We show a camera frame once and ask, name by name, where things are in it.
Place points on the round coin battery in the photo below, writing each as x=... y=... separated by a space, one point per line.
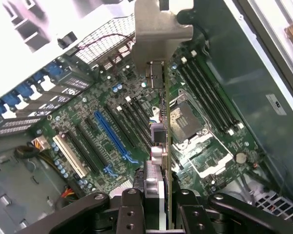
x=241 y=157

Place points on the CPU socket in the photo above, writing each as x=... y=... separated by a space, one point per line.
x=185 y=120

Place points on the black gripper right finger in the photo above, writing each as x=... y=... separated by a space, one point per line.
x=193 y=214

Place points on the white expansion slot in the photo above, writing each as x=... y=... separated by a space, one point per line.
x=69 y=156

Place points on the black RAM slot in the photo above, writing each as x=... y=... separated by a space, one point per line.
x=216 y=90
x=206 y=97

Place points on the white sticker on case wall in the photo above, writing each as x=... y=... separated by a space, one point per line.
x=276 y=104

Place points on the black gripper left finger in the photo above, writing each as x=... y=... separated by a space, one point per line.
x=133 y=214

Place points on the green motherboard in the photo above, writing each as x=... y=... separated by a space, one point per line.
x=107 y=85

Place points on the open black PC case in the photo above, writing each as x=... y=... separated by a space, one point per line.
x=258 y=73

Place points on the black intrusion switch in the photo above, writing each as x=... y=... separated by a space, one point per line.
x=67 y=41

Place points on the black expansion slot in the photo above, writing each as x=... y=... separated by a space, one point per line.
x=84 y=152
x=95 y=143

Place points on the metal socket cover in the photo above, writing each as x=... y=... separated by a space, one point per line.
x=210 y=156

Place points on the blue expansion slot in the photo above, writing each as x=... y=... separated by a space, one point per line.
x=112 y=134

